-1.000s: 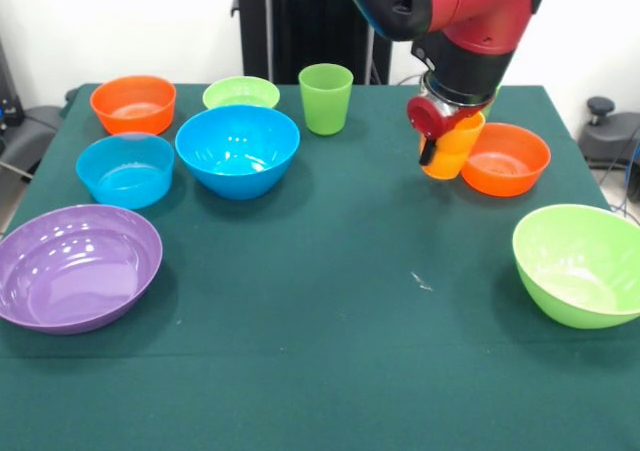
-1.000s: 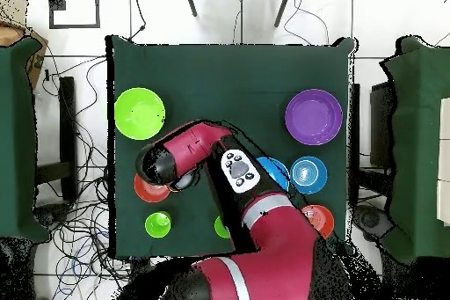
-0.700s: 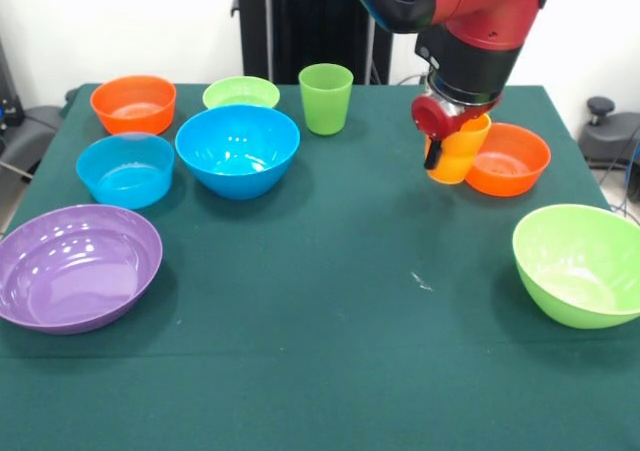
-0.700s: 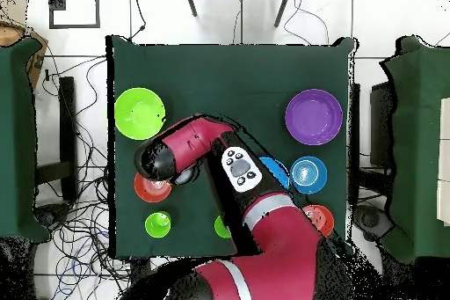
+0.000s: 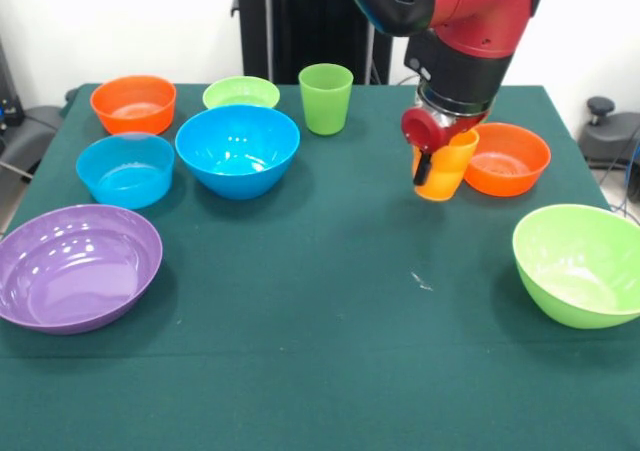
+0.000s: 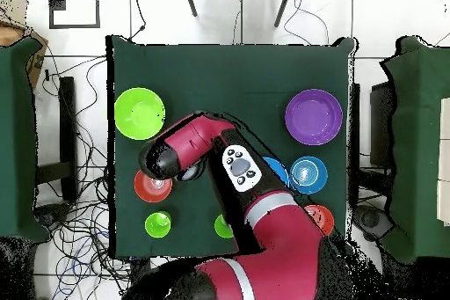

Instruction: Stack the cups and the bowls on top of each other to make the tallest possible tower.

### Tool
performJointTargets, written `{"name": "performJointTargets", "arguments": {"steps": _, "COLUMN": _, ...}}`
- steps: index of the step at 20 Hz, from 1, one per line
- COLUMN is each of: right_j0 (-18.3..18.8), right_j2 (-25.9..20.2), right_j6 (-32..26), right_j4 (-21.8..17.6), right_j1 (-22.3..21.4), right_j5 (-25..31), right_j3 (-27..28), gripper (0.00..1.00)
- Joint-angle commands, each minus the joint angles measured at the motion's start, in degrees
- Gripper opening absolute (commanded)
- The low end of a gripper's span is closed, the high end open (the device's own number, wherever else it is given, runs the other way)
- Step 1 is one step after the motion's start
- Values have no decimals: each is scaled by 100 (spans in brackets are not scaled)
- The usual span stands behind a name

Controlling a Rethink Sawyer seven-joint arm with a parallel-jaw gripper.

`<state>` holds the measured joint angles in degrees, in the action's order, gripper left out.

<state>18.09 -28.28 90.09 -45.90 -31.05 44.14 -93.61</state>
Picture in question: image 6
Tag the small blue bowl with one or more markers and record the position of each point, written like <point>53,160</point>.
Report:
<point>308,174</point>

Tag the green stepped cup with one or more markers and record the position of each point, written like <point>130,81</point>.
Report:
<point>158,224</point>

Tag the black tripod leg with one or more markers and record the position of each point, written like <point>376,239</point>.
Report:
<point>190,1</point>
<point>284,6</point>

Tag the large blue bowl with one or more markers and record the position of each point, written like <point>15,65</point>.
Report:
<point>279,171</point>

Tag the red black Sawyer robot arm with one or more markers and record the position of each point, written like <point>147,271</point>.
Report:
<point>281,243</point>

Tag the large green bowl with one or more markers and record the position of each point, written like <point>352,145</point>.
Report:
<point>139,113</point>

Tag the black box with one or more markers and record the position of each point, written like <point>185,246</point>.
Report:
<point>381,120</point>

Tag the brown cardboard box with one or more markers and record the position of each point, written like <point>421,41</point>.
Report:
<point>35,57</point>

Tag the grey stand base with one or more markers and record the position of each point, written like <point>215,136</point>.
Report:
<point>51,213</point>
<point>371,219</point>

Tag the purple bowl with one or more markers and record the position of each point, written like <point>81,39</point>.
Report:
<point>313,117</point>

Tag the orange bowl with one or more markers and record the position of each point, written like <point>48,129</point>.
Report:
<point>325,219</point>
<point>154,189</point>

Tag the green cloth side table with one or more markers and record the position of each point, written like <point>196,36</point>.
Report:
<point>15,138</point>
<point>418,155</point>

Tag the dark green tablecloth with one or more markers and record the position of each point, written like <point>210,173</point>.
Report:
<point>228,78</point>

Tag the black floor stand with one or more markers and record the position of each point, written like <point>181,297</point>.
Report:
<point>68,120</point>

